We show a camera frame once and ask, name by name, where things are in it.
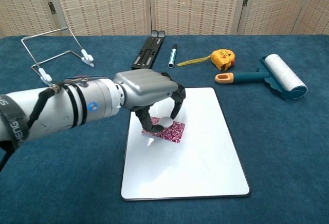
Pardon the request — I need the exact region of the white magnetic board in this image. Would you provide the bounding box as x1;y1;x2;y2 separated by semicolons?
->
120;87;251;201

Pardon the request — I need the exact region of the black folding laptop stand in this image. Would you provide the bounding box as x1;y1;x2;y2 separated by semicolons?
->
131;30;167;71

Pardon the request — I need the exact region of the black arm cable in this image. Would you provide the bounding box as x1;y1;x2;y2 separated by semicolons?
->
0;85;62;173

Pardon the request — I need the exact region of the black printed arm strap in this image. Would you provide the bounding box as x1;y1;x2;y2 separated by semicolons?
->
0;94;29;151

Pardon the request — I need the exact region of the whiteboard marker black cap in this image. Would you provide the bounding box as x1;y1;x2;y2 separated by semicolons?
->
168;43;178;68

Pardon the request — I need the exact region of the yellow tape measure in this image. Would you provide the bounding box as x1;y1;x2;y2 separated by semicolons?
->
176;49;236;71

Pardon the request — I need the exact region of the teal lint roller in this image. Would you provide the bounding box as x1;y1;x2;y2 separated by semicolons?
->
214;53;308;100

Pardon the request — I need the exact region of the blue felt table cloth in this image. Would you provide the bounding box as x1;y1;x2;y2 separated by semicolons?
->
0;34;329;224

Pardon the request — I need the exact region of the white round magnet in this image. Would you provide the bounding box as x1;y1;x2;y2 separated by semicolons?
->
159;116;174;127

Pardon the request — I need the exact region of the silver wire book stand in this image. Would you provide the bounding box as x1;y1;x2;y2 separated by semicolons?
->
21;27;95;86

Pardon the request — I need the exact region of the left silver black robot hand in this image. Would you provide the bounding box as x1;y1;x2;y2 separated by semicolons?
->
113;69;186;134

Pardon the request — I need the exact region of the woven bamboo folding screen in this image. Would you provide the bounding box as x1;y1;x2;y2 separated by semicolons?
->
0;0;329;39

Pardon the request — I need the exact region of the pink patterned card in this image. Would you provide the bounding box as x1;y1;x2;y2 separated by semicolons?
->
140;116;186;144

